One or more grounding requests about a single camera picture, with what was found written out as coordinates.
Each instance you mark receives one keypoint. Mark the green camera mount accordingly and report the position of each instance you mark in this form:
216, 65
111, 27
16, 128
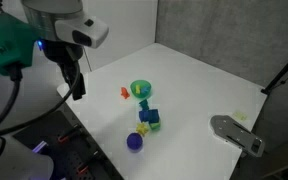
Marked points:
7, 43

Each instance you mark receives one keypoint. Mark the green bowl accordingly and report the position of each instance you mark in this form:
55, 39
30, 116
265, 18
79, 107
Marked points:
140, 95

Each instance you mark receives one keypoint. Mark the light blue toy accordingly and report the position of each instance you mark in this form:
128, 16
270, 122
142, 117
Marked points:
145, 89

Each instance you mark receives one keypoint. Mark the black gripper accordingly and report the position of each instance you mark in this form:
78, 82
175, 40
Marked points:
62, 51

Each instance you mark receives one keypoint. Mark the black perforated board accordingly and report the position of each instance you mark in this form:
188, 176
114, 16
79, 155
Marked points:
70, 160

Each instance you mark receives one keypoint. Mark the grey metal plate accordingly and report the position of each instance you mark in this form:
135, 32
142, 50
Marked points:
237, 135

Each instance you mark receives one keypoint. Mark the green block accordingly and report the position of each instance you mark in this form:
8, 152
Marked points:
155, 126

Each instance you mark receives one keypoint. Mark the yellow spiky star toy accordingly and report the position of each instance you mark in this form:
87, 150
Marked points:
142, 129

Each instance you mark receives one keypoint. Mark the black stand pole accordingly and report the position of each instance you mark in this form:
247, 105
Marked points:
284, 70

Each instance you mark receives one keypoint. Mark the purple bumpy ball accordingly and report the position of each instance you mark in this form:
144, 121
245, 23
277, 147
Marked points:
134, 141

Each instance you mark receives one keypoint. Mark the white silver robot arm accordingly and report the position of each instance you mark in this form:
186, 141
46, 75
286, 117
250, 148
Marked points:
64, 15

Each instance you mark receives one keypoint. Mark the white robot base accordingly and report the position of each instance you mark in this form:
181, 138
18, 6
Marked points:
14, 160

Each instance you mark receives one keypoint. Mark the teal toy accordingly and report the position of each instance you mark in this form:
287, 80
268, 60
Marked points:
144, 104

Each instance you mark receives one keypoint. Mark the orange toy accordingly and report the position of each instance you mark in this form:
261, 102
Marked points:
125, 93

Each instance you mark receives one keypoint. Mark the large dark blue cube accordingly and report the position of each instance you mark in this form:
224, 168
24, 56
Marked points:
153, 115

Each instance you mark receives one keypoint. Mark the orange black clamp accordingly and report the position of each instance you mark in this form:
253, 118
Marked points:
86, 164
68, 134

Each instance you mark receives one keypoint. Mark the small blue cube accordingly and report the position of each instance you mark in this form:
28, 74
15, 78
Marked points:
143, 116

